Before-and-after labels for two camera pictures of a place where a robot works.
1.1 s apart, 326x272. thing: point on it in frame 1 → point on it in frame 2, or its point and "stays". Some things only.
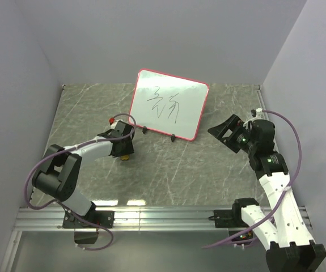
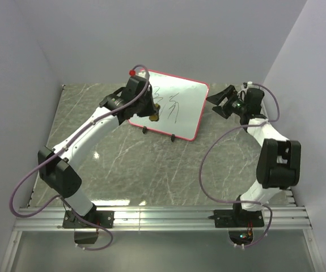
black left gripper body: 127,148 → 145,107
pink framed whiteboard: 168,103 stays
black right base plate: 229,218 stays
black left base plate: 105,218 stays
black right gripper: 221,130 → 229,92
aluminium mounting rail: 38,219 stays
